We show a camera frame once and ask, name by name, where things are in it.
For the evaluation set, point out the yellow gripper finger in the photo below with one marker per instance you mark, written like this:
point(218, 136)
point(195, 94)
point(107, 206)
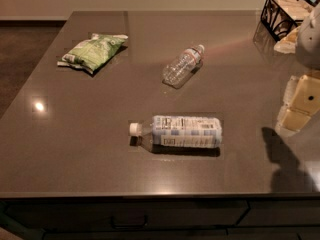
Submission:
point(292, 121)
point(303, 94)

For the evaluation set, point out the black wire basket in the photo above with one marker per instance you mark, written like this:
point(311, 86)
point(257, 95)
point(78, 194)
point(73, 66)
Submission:
point(280, 17)

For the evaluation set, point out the green chip bag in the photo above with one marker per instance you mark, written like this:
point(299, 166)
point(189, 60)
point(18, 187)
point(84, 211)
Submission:
point(91, 54)

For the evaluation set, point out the clear water bottle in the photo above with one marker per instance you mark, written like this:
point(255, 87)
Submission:
point(181, 69)

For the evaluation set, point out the blue label plastic bottle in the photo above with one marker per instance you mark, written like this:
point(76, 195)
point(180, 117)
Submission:
point(179, 131)

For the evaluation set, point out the dark cabinet drawer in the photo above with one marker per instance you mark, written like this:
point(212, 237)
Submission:
point(96, 216)

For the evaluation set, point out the black drawer handle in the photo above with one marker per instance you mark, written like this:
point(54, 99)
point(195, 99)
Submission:
point(129, 222)

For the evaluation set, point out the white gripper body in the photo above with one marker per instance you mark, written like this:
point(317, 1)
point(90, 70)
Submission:
point(309, 42)

